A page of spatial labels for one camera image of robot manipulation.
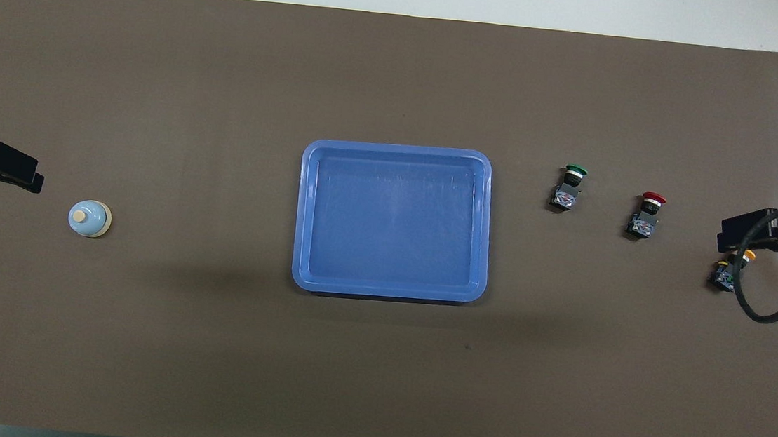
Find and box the blue plastic tray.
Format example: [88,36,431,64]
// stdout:
[289,135,499,308]

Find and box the red push button switch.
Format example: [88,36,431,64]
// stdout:
[624,189,668,242]

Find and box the green push button switch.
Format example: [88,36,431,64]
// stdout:
[548,163,590,214]

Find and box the yellow push button switch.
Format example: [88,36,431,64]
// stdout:
[707,246,757,295]

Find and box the light blue desk bell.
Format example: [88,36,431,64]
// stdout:
[67,198,114,240]

